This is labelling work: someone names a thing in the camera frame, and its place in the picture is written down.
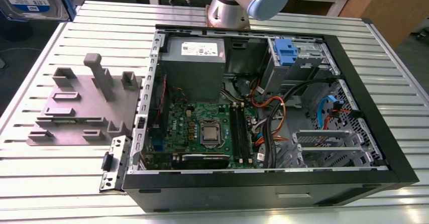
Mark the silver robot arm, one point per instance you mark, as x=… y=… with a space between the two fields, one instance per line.
x=232 y=10

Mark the metal disk bay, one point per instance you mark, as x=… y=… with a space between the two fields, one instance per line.
x=322 y=133

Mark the green motherboard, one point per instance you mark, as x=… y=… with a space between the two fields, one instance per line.
x=215 y=111

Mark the grey power supply unit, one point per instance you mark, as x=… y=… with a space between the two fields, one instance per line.
x=195 y=83

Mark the silver CPU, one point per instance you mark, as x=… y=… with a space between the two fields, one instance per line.
x=211 y=133

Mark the metal CPU socket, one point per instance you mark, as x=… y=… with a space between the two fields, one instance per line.
x=203 y=133

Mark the black RAM slot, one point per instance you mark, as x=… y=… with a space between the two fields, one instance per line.
x=236 y=133
x=247 y=133
x=240 y=133

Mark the black graphics card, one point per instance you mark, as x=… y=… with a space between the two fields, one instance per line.
x=205 y=161

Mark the blue expansion slot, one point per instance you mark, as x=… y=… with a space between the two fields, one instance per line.
x=159 y=144

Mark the metal optical drive cage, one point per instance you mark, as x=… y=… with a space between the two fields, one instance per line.
x=302 y=68

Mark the blue drive latch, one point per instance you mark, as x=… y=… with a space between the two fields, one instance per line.
x=285 y=50

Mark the black open PC case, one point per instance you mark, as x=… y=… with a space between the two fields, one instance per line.
x=235 y=188

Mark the grey parts rack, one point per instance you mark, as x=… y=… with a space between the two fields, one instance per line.
x=84 y=103

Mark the green RAM stick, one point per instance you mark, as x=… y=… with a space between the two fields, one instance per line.
x=76 y=120

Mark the brown wooden cabinet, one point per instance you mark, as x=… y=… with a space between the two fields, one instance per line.
x=396 y=13

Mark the metal card retention bracket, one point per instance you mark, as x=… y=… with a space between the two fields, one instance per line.
x=118 y=143

